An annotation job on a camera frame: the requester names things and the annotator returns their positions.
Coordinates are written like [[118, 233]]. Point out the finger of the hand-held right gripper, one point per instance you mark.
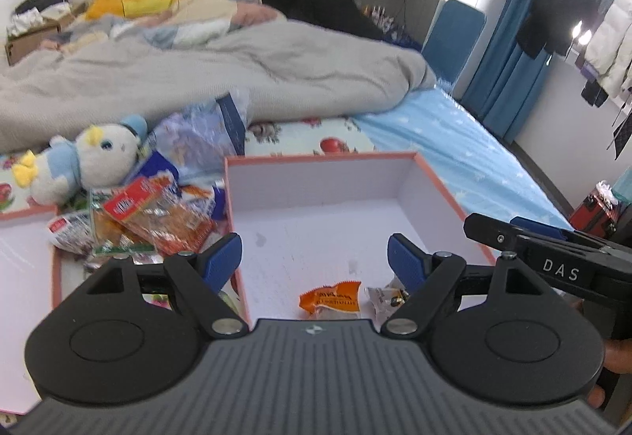
[[493, 235]]

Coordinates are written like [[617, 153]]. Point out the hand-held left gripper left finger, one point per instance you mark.
[[224, 259]]

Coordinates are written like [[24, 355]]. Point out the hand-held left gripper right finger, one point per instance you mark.
[[402, 262]]

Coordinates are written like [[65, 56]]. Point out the clear small snack packet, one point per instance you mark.
[[380, 302]]

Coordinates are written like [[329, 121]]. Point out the orange small snack packet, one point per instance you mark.
[[328, 299]]

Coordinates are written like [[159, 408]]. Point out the orange-rimmed white box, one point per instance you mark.
[[321, 227]]

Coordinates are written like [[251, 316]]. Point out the person's right hand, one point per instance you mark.
[[619, 356]]

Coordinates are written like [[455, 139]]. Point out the red suitcase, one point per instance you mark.
[[592, 212]]

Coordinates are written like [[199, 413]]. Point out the orange printed snack packet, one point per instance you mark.
[[197, 203]]

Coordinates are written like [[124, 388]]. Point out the light blue bedsheet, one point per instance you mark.
[[469, 158]]

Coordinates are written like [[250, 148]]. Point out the red label orange snack packet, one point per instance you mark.
[[148, 212]]

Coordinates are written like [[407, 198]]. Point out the shiny foil snack packet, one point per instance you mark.
[[128, 259]]

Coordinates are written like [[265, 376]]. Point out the green edged snack packet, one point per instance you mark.
[[106, 227]]

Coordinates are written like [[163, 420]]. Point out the floral plastic bag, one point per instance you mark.
[[197, 133]]

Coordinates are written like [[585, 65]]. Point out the fruit print sheet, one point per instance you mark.
[[296, 136]]

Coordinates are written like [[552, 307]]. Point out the white red label snack packet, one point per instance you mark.
[[69, 230]]

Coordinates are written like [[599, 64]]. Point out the white and blue plush toy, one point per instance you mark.
[[98, 158]]

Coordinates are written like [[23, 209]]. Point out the blue curtain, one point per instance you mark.
[[508, 64]]

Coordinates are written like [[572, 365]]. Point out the grey blanket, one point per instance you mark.
[[197, 79]]

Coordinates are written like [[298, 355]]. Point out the blue chair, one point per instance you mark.
[[454, 40]]

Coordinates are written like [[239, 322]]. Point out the hanging white puffer jacket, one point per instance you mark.
[[610, 50]]

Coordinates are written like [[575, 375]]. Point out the patchwork duvet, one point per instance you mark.
[[207, 27]]

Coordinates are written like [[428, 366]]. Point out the yellow pillow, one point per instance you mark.
[[138, 0]]

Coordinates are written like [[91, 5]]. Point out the black pillow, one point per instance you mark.
[[316, 0]]

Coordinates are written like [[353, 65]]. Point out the cardboard box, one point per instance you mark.
[[29, 42]]

